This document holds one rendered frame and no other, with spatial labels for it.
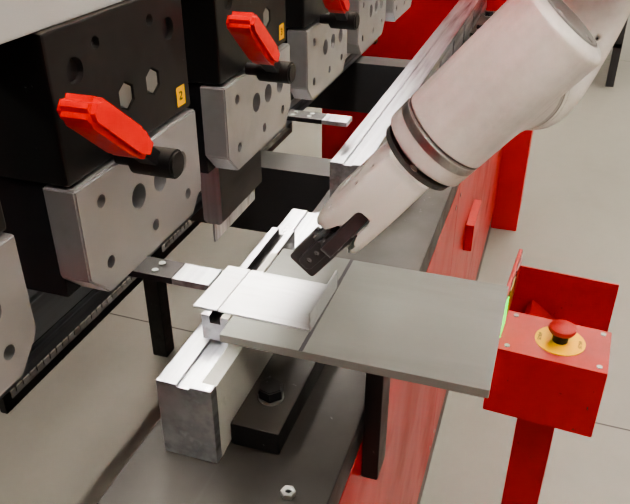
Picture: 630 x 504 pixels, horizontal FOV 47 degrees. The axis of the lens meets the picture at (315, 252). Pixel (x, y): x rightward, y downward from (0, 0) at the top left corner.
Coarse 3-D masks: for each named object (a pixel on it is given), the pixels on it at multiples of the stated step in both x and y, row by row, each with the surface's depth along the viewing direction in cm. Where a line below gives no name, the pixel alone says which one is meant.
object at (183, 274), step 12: (144, 264) 81; (156, 264) 81; (168, 264) 81; (180, 264) 81; (192, 264) 81; (132, 276) 81; (144, 276) 80; (156, 276) 79; (168, 276) 79; (180, 276) 79; (192, 276) 79; (204, 276) 79; (216, 276) 79; (204, 288) 78
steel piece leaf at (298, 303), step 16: (256, 272) 80; (336, 272) 77; (240, 288) 78; (256, 288) 78; (272, 288) 78; (288, 288) 78; (304, 288) 78; (320, 288) 78; (224, 304) 75; (240, 304) 75; (256, 304) 75; (272, 304) 75; (288, 304) 75; (304, 304) 75; (320, 304) 73; (272, 320) 73; (288, 320) 73; (304, 320) 73
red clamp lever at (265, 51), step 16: (240, 16) 51; (256, 16) 52; (240, 32) 52; (256, 32) 52; (256, 48) 54; (272, 48) 55; (256, 64) 60; (272, 64) 57; (288, 64) 59; (272, 80) 59; (288, 80) 59
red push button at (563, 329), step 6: (552, 324) 105; (558, 324) 105; (564, 324) 105; (570, 324) 105; (552, 330) 104; (558, 330) 104; (564, 330) 103; (570, 330) 103; (576, 330) 104; (558, 336) 104; (564, 336) 103; (570, 336) 103; (558, 342) 105; (564, 342) 105
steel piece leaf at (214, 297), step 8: (224, 272) 80; (232, 272) 80; (240, 272) 80; (248, 272) 81; (216, 280) 79; (224, 280) 79; (232, 280) 79; (240, 280) 79; (208, 288) 78; (216, 288) 78; (224, 288) 78; (232, 288) 78; (208, 296) 76; (216, 296) 76; (224, 296) 76; (200, 304) 75; (208, 304) 75; (216, 304) 75
